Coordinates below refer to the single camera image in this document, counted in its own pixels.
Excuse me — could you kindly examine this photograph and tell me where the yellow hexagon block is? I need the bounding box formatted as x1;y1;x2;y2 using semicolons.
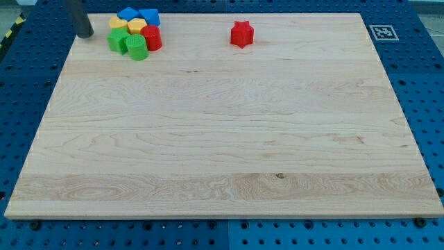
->
127;18;148;35

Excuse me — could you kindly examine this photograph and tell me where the red cylinder block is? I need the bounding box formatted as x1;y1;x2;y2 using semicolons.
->
140;25;162;51

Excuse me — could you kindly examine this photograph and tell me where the yellow heart block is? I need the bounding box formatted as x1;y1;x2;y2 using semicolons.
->
108;17;128;28

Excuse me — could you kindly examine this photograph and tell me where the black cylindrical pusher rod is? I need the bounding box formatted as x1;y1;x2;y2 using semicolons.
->
63;0;94;39

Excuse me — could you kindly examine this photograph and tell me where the blue triangle block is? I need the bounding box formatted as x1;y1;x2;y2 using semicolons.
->
138;8;161;26

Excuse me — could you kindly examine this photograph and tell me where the blue cube block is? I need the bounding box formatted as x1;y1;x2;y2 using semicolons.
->
117;7;140;22

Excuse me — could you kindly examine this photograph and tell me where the light wooden board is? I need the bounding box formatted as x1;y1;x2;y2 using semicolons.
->
5;13;443;220

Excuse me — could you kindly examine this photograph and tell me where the red star block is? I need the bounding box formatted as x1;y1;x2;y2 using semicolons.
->
230;21;255;48

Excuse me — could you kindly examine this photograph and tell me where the green cube block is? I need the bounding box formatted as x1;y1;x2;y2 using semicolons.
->
107;28;130;55

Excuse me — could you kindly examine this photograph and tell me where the green cylinder block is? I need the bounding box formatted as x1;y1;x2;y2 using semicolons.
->
125;34;148;61

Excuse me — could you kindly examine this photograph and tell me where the white fiducial marker tag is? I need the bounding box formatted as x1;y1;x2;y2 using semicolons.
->
370;24;399;41

